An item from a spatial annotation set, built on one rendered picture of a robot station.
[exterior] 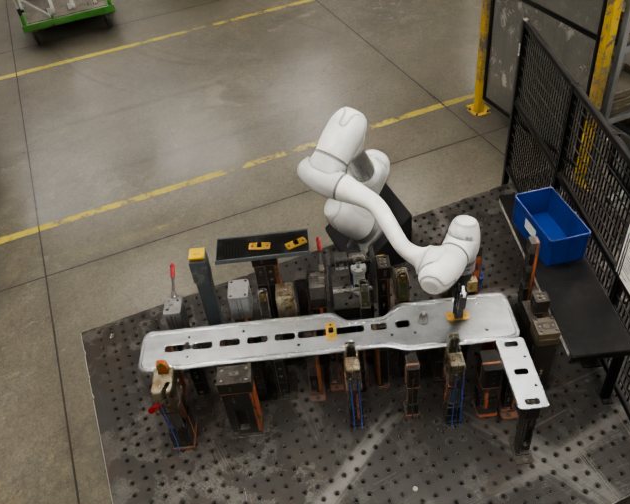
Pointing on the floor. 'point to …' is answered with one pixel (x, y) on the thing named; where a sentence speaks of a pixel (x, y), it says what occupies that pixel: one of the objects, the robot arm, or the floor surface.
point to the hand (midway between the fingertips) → (458, 308)
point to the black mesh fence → (580, 187)
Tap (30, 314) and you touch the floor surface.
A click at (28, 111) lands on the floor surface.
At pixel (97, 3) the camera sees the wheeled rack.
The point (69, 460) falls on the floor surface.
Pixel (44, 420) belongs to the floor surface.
